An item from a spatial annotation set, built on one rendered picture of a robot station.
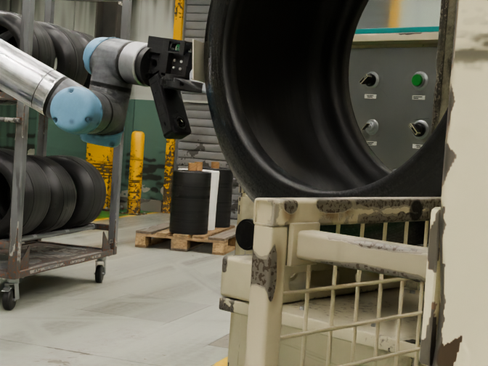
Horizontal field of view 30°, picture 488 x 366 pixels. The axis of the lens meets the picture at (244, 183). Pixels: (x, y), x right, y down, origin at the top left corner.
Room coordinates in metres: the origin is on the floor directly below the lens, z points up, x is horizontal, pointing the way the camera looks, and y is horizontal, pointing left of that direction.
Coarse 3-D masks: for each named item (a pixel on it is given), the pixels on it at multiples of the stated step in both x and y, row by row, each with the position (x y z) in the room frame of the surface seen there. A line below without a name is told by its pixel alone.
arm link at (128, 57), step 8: (128, 48) 1.58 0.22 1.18; (136, 48) 1.57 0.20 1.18; (120, 56) 1.58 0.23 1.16; (128, 56) 1.57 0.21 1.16; (136, 56) 1.56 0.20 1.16; (120, 64) 1.58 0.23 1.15; (128, 64) 1.57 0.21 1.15; (120, 72) 1.59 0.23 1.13; (128, 72) 1.57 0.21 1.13; (128, 80) 1.59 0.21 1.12; (136, 80) 1.57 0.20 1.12
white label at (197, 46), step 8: (192, 40) 1.35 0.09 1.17; (192, 48) 1.35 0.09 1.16; (200, 48) 1.37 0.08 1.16; (192, 56) 1.35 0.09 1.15; (200, 56) 1.37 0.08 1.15; (192, 64) 1.34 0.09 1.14; (200, 64) 1.37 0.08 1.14; (192, 72) 1.34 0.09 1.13; (200, 72) 1.37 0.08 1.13; (200, 80) 1.36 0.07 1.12
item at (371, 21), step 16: (384, 0) 1.92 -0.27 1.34; (400, 0) 1.89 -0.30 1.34; (416, 0) 1.87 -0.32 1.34; (432, 0) 1.84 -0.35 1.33; (368, 16) 1.95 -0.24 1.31; (384, 16) 1.92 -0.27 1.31; (400, 16) 1.89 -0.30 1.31; (416, 16) 1.87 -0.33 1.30; (432, 16) 1.84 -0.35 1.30; (368, 32) 1.94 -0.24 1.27; (384, 32) 1.91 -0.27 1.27; (400, 32) 1.88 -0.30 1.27
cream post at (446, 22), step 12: (444, 0) 1.50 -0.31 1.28; (456, 0) 1.49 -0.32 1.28; (444, 12) 1.50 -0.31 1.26; (444, 24) 1.50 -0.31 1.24; (444, 36) 1.50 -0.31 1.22; (444, 48) 1.50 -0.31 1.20; (444, 60) 1.50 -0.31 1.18; (444, 72) 1.50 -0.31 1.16; (444, 84) 1.49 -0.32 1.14; (444, 96) 1.49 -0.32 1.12; (444, 108) 1.49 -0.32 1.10; (432, 120) 1.51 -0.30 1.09; (432, 132) 1.50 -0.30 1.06
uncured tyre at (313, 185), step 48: (240, 0) 1.31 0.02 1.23; (288, 0) 1.48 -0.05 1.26; (336, 0) 1.50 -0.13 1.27; (240, 48) 1.42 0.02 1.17; (288, 48) 1.51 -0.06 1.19; (336, 48) 1.50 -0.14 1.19; (240, 96) 1.42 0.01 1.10; (288, 96) 1.50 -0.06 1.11; (336, 96) 1.50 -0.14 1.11; (240, 144) 1.27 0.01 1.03; (288, 144) 1.46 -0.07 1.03; (336, 144) 1.49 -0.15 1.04; (432, 144) 1.06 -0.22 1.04; (288, 192) 1.21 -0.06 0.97; (336, 192) 1.15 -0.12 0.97; (384, 192) 1.11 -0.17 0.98; (432, 192) 1.07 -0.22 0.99
